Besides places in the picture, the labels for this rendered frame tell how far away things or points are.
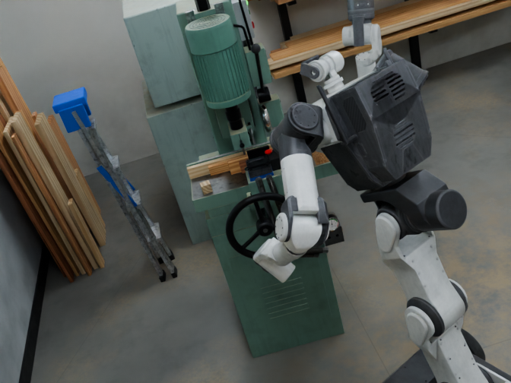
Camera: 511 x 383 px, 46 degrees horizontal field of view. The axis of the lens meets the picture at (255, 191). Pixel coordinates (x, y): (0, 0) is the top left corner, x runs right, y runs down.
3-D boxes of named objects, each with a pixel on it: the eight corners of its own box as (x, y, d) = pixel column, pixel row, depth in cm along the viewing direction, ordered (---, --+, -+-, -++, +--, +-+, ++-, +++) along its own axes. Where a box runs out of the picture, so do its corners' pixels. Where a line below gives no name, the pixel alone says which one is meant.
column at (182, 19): (223, 172, 270) (174, 14, 233) (220, 150, 289) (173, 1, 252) (272, 158, 270) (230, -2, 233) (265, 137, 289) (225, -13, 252)
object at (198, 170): (190, 179, 250) (186, 169, 248) (190, 177, 252) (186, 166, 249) (330, 140, 250) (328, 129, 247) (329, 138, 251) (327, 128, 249)
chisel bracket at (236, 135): (235, 154, 240) (230, 135, 236) (232, 140, 253) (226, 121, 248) (253, 149, 240) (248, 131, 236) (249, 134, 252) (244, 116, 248)
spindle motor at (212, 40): (208, 114, 227) (184, 34, 211) (206, 97, 242) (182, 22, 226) (254, 102, 226) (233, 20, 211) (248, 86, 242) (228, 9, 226)
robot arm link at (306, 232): (303, 265, 176) (329, 248, 158) (269, 265, 173) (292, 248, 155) (299, 230, 179) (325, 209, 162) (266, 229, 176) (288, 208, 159)
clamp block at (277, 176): (252, 204, 228) (247, 184, 224) (249, 186, 240) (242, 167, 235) (290, 193, 228) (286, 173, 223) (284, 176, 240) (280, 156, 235)
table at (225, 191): (196, 226, 230) (192, 213, 227) (193, 187, 256) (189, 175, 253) (350, 183, 229) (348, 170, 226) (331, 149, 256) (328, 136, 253)
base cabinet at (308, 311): (252, 359, 280) (210, 238, 244) (239, 282, 330) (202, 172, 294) (345, 333, 280) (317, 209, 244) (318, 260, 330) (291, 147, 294)
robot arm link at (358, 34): (376, 8, 205) (378, 42, 208) (345, 11, 209) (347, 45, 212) (369, 9, 195) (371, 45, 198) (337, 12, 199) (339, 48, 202)
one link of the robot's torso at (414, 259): (477, 315, 196) (436, 189, 182) (442, 347, 189) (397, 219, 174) (440, 304, 209) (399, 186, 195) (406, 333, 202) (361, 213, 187)
